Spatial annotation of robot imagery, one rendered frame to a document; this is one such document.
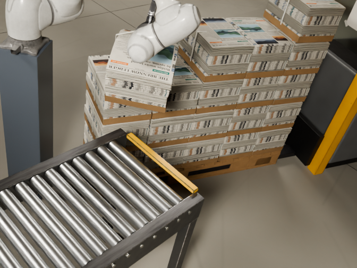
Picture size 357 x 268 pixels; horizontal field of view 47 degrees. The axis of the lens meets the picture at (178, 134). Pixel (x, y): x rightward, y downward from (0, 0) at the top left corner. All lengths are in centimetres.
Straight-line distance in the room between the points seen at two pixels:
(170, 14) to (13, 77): 99
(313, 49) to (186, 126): 94
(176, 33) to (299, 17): 126
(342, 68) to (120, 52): 192
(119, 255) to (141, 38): 76
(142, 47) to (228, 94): 117
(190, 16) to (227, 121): 132
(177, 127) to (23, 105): 90
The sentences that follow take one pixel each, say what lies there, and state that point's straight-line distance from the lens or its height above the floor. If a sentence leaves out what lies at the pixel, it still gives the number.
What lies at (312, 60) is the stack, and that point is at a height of 94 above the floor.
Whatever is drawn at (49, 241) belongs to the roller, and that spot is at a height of 80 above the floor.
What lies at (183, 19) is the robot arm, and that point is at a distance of 147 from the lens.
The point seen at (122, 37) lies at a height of 118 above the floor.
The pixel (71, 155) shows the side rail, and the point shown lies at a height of 80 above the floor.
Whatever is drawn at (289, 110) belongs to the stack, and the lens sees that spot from 297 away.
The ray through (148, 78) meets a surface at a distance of 175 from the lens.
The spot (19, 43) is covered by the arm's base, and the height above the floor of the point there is 104.
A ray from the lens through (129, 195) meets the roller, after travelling 168.
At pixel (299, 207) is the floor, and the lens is 308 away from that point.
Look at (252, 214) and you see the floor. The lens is 287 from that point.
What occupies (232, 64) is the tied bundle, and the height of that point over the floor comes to 95.
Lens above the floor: 203
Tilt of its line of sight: 38 degrees down
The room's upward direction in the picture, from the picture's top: 14 degrees clockwise
